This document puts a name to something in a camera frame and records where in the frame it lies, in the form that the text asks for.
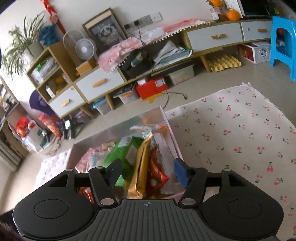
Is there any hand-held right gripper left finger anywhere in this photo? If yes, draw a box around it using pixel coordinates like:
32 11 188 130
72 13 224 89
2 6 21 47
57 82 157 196
46 159 123 208

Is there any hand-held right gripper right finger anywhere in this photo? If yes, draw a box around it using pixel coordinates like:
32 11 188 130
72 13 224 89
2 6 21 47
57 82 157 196
173 158 249 207

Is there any green snack packet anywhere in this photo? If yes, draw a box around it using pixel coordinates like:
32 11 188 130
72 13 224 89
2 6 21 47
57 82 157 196
105 136 145 186

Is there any gold foil snack packet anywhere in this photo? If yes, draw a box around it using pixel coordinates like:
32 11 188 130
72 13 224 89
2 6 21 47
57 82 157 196
127 133 154 200

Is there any pink white snack packet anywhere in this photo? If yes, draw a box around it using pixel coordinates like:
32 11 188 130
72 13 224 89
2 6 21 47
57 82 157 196
76 143 116 173

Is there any orange red snack packet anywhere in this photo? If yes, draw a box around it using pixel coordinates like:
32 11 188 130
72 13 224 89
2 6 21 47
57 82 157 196
78 186 94 202

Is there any pink cardboard box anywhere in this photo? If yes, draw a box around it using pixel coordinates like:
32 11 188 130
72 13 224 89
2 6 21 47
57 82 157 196
66 105 186 202

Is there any black folded tripod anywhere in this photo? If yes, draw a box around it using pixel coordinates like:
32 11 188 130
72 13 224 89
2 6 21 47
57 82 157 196
62 119 84 140

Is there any cherry print cloth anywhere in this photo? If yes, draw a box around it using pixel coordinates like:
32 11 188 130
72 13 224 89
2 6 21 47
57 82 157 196
34 82 296 233

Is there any clear bin with blue lid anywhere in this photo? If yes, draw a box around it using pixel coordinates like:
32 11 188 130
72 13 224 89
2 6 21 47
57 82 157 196
92 97 112 115

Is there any clear storage bin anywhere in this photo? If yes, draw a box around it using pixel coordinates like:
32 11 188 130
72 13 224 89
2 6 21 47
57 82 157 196
113 84 139 105
165 65 195 86

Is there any red patterned bag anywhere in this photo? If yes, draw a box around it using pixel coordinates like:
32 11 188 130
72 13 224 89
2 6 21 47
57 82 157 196
38 113 63 138

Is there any red cardboard box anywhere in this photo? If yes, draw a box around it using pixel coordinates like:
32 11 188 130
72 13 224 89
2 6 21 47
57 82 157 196
136 77 169 100

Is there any wooden cabinet with white drawers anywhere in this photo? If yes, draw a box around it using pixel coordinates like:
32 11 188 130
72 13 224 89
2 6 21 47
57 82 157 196
26 19 274 119

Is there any red and white bag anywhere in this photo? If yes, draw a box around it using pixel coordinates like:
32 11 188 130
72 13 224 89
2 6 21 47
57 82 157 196
15 116 45 154

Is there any purple cap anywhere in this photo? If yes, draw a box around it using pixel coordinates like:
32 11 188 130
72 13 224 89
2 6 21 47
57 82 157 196
29 90 53 117

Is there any black bag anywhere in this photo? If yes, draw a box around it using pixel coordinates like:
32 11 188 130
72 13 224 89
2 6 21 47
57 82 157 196
120 49 156 78

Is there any small cardboard box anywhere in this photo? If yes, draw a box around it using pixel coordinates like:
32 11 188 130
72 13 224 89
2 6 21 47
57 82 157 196
75 59 97 76

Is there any pink floral cloth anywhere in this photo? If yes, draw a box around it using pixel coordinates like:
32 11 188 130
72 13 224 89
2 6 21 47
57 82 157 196
98 18 210 74

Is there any yellow egg tray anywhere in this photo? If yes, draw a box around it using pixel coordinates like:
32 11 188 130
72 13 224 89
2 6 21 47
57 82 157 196
206 53 242 72

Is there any white green folded cloth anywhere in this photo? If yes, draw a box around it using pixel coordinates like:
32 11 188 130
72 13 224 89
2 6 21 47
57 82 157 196
154 40 193 67

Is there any wooden bookshelf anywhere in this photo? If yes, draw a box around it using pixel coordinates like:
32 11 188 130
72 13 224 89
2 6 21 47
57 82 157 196
0 76 20 131

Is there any framed cat picture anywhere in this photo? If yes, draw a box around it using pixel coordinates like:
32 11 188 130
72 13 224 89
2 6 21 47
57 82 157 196
82 7 128 55

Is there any white printed box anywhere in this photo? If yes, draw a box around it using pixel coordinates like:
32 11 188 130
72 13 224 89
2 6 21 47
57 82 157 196
251 41 272 65

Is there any blue knitted decoration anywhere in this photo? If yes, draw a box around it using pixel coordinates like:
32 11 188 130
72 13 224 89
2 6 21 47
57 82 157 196
39 24 61 46

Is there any blue plastic stool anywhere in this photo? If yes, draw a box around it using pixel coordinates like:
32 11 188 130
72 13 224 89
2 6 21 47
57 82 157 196
269 15 296 82

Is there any potted green plant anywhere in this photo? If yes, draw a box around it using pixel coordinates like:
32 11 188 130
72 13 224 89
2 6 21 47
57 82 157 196
2 11 47 77

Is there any red hanging decoration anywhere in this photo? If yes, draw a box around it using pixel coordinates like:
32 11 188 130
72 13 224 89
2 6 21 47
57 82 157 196
41 0 65 36

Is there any black microwave oven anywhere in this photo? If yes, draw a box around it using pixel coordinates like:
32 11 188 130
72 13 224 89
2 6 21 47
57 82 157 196
240 0 276 17

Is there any black cable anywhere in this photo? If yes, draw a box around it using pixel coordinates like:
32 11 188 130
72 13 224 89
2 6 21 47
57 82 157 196
161 90 188 110

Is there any wall power socket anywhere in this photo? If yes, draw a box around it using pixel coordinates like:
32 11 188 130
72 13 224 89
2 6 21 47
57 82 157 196
134 12 163 26

